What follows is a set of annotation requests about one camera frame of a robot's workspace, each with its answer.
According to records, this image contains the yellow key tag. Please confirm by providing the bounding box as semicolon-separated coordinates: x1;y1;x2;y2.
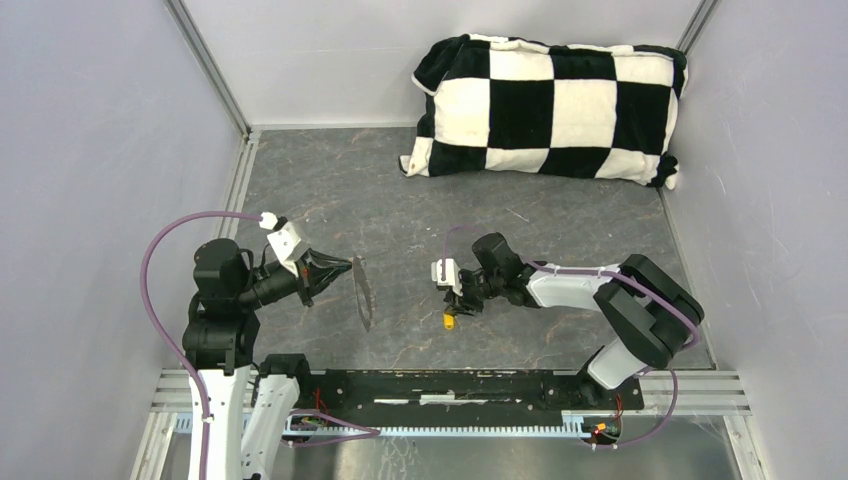
443;312;456;331

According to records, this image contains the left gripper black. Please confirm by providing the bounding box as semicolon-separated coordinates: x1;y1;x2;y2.
236;244;352;307

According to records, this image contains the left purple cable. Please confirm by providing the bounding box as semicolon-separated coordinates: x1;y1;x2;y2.
139;211;266;480

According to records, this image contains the aluminium frame rail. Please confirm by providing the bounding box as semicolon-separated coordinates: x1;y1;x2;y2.
150;369;752;416

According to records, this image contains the black white checkered pillow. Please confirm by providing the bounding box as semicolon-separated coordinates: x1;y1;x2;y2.
398;34;688;189

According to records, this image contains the white toothed cable strip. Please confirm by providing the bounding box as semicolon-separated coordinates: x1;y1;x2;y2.
173;413;598;439

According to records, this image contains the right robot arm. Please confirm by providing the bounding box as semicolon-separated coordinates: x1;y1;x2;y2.
430;232;705;408

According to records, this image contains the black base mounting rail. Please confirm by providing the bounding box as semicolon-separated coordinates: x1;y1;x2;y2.
295;370;645;428

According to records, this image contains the right base circuit board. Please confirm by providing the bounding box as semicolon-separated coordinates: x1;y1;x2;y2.
582;420;622;444

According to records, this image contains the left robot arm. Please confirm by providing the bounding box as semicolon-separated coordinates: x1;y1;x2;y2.
182;238;352;479

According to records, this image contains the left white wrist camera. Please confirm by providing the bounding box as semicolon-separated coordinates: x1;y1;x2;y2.
259;212;308;277

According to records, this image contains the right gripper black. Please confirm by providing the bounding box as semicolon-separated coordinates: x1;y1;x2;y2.
444;269;503;317

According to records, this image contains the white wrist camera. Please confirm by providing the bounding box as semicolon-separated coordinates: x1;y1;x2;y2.
430;258;462;296
259;212;308;277

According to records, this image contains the base circuit board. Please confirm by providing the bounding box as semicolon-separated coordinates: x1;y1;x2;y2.
582;420;622;444
288;414;328;432

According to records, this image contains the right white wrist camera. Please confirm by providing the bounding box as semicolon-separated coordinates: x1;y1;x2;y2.
430;258;462;296

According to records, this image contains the left base circuit board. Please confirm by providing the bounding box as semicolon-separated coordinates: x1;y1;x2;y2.
288;414;328;432

